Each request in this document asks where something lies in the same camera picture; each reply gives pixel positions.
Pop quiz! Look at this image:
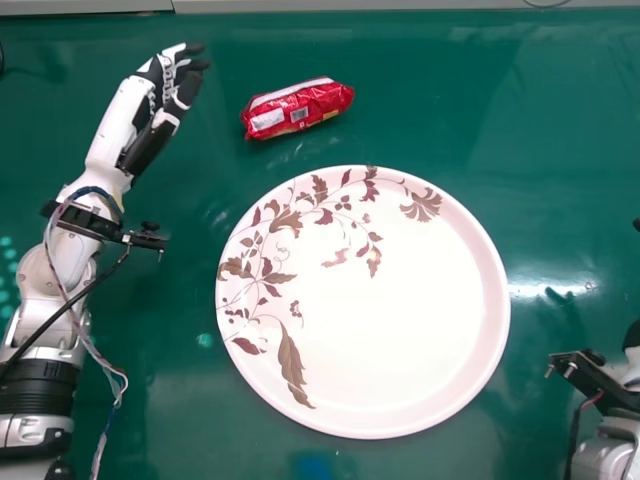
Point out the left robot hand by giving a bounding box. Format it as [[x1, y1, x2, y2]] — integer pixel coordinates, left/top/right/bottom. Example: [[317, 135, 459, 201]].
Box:
[[62, 42, 213, 214]]

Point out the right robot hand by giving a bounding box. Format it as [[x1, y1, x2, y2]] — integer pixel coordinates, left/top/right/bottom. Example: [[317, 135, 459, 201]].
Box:
[[621, 218, 640, 389]]

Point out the red biscuit packet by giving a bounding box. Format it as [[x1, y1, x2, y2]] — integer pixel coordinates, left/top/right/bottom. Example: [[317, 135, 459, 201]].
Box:
[[240, 75, 356, 144]]

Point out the plate with brown leaf pattern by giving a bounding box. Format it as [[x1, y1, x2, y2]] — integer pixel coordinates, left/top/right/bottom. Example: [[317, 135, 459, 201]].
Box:
[[215, 164, 512, 441]]

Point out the black right wrist camera bracket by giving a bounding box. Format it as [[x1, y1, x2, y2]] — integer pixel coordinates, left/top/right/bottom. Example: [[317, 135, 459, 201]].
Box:
[[547, 349, 640, 416]]

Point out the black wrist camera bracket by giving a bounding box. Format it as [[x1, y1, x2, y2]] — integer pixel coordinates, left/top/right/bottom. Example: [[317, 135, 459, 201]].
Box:
[[547, 349, 640, 416], [41, 198, 169, 264]]

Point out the thin dark red cable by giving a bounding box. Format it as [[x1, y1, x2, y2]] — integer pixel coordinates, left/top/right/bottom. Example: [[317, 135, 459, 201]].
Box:
[[567, 397, 601, 480]]

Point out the black left wrist camera bracket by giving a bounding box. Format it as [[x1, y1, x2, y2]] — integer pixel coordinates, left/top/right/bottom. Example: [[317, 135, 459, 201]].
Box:
[[41, 198, 169, 264]]

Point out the black camera cable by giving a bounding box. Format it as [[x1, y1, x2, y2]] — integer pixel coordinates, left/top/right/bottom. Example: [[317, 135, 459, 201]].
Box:
[[0, 243, 134, 376]]

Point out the coloured ribbon wire bundle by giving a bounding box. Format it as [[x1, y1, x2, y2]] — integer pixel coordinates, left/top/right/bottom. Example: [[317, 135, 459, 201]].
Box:
[[43, 187, 130, 480]]

